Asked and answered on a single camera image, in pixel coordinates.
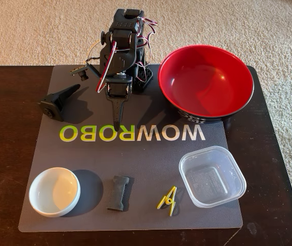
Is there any red white arm servo cable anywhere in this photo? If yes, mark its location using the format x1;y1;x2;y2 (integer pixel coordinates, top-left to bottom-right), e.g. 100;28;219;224
135;15;159;61

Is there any yellow wire clip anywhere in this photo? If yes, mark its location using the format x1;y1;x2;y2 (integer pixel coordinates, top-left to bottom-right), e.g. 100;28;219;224
156;186;178;217

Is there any small white ceramic bowl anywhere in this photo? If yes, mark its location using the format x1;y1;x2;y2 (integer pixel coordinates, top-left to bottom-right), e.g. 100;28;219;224
28;167;81;218

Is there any thin camera cable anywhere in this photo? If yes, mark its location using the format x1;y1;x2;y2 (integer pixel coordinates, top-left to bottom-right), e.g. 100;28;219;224
85;40;103;65

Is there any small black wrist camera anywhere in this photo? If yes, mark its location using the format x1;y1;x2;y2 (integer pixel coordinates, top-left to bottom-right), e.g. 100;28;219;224
70;63;102;82

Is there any red bowl black outside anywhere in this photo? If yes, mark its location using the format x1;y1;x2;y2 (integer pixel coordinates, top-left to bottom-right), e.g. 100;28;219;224
157;45;255;124

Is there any clear plastic square container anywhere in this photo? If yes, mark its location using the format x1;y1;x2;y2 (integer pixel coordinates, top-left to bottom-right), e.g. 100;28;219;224
178;145;247;209

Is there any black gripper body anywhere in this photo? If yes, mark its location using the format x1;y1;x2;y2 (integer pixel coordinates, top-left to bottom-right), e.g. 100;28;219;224
104;75;134;100

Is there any grey WOWROBO mat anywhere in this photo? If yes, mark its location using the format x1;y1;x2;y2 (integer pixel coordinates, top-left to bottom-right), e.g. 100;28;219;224
18;64;243;233

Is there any red white looped servo cable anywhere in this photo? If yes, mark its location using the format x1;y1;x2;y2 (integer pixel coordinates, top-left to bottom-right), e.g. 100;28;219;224
95;40;118;93

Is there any black printed jaw part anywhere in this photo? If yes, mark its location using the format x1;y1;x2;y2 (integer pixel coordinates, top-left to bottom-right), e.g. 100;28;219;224
37;84;81;122

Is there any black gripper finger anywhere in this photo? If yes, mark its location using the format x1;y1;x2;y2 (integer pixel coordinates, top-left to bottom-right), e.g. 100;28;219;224
111;98;127;132

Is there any black ribbed grip piece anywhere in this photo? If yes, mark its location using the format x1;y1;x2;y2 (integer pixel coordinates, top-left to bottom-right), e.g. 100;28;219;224
107;175;131;212

